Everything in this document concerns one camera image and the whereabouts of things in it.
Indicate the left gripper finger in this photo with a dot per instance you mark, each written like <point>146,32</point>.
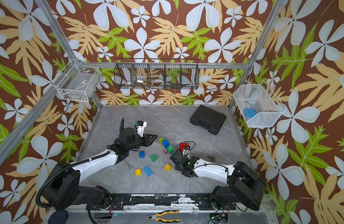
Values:
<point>121,128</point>
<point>149,139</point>

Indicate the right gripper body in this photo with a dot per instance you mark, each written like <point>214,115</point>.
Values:
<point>175,156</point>

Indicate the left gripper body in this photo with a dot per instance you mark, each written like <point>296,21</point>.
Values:
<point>145,139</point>

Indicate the lime green long brick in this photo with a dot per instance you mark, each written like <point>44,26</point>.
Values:
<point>161,140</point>

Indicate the dark blue long brick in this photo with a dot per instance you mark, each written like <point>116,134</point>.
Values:
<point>165,143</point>

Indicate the red long brick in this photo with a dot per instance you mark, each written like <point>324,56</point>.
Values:
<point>182,146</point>

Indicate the green square brick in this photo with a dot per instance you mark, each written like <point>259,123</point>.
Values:
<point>170,149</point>
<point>153,158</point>

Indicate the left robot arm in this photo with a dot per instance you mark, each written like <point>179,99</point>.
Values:
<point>62,188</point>

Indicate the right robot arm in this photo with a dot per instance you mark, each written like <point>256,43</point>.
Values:
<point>243,185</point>

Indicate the yellow square brick middle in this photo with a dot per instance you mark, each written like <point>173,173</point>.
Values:
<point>168,167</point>

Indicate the yellow square brick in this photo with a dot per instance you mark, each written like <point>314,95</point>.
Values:
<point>168,167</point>
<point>138,172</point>

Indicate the blue square brick left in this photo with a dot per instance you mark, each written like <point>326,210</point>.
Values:
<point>141,154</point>

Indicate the silver combination wrench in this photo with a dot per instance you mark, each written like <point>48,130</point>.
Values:
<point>128,165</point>

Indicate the yellow square brick left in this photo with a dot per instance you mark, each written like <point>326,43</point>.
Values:
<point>138,172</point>

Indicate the light blue long brick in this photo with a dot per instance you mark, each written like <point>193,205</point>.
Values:
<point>148,171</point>

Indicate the black plastic tool case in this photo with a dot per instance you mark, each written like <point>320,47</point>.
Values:
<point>208,119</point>

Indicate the small electronics board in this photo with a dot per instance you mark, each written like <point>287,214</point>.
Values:
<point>218,218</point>

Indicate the blue object in basket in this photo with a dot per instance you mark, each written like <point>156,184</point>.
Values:
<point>250,112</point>

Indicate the black round disc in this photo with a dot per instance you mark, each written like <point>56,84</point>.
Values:
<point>58,217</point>

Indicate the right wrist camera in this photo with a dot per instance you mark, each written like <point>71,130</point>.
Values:
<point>186,153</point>

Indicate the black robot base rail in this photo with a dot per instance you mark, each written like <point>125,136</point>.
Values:
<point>138,202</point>

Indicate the black wire basket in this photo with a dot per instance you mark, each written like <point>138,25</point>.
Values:
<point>143,73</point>

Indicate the white wire basket left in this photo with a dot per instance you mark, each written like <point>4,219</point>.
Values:
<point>77,81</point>

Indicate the white wire basket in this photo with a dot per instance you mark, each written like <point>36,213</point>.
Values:
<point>77,81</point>
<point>262,98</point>

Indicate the white wire basket right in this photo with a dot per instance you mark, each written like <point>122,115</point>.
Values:
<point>262,98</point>

